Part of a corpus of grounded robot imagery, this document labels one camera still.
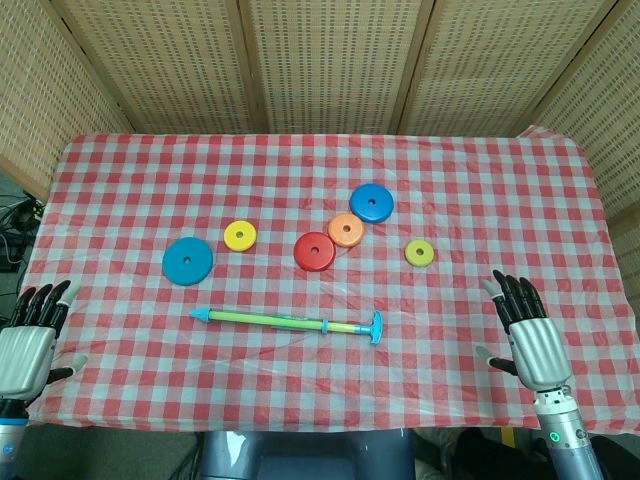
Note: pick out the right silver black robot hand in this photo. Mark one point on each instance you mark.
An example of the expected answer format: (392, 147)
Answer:
(540, 350)

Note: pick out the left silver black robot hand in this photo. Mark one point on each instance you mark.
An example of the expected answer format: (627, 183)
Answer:
(22, 355)

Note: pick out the green blue toy rod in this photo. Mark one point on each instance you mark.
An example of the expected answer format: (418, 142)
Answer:
(270, 321)

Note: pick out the small olive plastic disc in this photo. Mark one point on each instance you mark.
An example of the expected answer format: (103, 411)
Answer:
(419, 253)

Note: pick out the large teal plastic disc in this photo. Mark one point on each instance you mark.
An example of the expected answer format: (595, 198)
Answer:
(187, 261)

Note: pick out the red white checkered tablecloth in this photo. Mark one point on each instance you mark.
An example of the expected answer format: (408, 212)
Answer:
(320, 380)

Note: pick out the blue plastic disc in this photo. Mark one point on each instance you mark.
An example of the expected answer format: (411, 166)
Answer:
(371, 202)

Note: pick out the orange plastic disc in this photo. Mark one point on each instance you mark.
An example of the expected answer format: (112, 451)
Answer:
(346, 230)

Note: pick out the woven bamboo screen panel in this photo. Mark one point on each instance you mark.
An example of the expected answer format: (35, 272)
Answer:
(335, 65)
(40, 75)
(500, 65)
(610, 125)
(165, 65)

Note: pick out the red plastic disc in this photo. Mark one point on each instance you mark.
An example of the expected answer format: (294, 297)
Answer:
(314, 251)

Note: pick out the yellow plastic disc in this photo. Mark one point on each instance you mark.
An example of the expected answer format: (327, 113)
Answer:
(240, 236)

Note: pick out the blue-grey robot torso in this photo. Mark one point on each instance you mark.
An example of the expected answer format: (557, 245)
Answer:
(305, 455)

